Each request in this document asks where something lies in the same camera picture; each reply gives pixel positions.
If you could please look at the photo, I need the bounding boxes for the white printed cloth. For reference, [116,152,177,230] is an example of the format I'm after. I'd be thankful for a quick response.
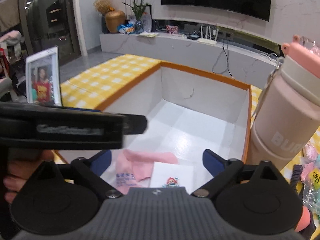
[149,162,194,193]

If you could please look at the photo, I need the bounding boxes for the beige pink-lidded water bottle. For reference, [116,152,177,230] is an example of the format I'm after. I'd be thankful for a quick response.
[247,35,319,170]

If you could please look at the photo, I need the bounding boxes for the snack packets on console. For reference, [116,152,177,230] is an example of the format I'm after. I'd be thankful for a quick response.
[117,23,136,35]

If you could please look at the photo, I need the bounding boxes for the green plant in glass vase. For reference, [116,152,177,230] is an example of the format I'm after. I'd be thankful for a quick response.
[122,0,149,34]

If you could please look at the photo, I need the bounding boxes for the person's left hand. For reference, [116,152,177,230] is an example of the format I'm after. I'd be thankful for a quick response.
[3,150,54,204]

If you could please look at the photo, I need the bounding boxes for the pink cloth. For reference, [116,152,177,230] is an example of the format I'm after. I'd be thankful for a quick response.
[116,149,178,194]

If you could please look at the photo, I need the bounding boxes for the white marble tv console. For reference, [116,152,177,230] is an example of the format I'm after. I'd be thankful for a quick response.
[100,34,276,88]

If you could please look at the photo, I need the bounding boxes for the golden vase with dried flowers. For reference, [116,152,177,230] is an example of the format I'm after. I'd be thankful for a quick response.
[93,0,126,33]

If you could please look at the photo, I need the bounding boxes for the orange-rimmed white storage box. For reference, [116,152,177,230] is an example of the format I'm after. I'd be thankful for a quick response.
[61,56,251,193]

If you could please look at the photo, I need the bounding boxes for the black hanging power cable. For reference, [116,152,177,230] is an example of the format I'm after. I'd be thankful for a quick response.
[211,33,235,80]

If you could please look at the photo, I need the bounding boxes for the white-framed photo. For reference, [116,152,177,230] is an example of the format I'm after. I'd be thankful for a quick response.
[25,46,62,106]

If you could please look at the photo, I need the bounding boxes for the white wifi router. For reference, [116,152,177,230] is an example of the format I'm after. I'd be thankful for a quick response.
[197,25,219,45]

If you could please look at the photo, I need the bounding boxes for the pile of packaged soft toys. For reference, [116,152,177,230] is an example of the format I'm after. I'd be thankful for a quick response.
[290,142,319,219]

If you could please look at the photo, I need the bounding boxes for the coral pink soft object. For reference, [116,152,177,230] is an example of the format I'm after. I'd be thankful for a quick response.
[295,206,313,232]

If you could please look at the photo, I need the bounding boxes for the yellow checked tablecloth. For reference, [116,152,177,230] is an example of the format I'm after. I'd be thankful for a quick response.
[51,54,320,240]

